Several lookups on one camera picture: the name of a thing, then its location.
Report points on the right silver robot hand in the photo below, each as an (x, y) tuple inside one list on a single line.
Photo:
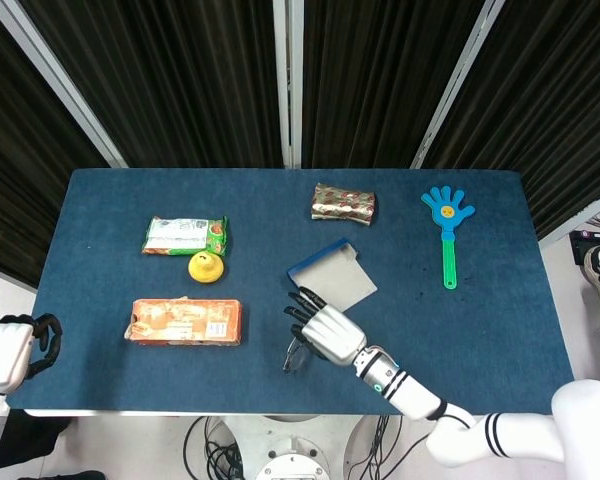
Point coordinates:
[(335, 335)]

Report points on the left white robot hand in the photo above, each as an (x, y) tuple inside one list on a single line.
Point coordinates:
[(2, 355)]

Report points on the thin-framed eyeglasses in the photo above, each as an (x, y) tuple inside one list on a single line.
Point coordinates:
[(295, 357)]

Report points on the grey blue-edged box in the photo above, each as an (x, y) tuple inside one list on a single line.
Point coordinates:
[(335, 280)]

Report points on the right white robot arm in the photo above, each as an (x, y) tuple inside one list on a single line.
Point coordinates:
[(460, 435)]

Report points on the grey round robot base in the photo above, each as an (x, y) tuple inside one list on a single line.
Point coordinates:
[(292, 445)]

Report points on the blue hand clapper toy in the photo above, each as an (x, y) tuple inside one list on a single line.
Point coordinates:
[(447, 212)]

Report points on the gold foil snack packet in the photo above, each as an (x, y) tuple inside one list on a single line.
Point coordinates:
[(345, 205)]

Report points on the yellow pear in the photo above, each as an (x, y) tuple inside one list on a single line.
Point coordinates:
[(205, 270)]

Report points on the orange snack carton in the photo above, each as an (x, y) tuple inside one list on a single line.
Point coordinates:
[(185, 322)]

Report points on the blue felt tablecloth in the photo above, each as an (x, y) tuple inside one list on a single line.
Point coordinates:
[(180, 375)]

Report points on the black pleated curtain panel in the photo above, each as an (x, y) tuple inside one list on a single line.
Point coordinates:
[(555, 100), (10, 175), (180, 85), (375, 85)]

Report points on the green white snack bag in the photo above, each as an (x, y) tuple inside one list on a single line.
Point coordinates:
[(180, 235)]

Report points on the black floor device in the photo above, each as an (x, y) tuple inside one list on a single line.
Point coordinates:
[(580, 245)]

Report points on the white partition post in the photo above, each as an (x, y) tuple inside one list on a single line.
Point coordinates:
[(455, 85), (287, 85), (65, 90), (580, 217)]

